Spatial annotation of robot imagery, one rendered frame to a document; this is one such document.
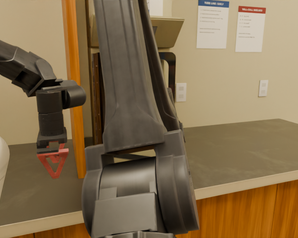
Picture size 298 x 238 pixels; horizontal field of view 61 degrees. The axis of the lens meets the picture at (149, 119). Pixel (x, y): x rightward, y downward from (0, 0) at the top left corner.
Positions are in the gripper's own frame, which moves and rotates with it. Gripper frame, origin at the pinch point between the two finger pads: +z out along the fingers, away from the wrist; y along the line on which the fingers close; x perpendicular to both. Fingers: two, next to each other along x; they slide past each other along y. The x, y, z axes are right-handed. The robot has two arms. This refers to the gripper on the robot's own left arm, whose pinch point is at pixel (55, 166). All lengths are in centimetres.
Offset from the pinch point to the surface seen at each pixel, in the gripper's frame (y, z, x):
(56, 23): 76, -44, -3
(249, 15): 75, -53, -118
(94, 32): 25.9, -35.5, -14.9
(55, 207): 7.7, 16.0, 1.3
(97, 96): 30.9, -13.2, -15.7
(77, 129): 24.0, -2.8, -7.2
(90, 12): 33, -43, -15
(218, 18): 75, -50, -96
